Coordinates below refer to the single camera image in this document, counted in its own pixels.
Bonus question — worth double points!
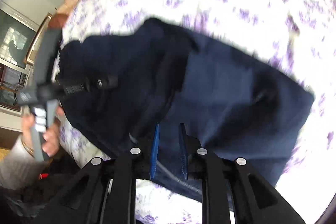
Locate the navy blue pants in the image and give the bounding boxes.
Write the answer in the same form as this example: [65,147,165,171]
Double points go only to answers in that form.
[57,18,314,200]

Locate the grey sleeved left forearm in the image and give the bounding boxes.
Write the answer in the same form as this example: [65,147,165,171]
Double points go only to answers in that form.
[0,135,46,190]

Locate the person's left hand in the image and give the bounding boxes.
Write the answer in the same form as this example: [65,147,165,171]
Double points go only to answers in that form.
[22,114,61,157]

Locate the wooden headboard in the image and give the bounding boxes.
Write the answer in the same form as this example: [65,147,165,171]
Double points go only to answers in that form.
[25,13,52,66]

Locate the brown pillow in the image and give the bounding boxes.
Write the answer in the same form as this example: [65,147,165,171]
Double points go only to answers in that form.
[48,0,80,29]

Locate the dark clothes pile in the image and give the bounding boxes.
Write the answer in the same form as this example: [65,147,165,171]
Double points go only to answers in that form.
[0,152,106,224]

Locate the floral purple bed sheet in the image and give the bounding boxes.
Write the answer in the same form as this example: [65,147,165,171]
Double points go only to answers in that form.
[63,0,335,223]

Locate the framed wall picture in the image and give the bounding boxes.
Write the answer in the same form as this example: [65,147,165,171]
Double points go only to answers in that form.
[0,10,36,69]

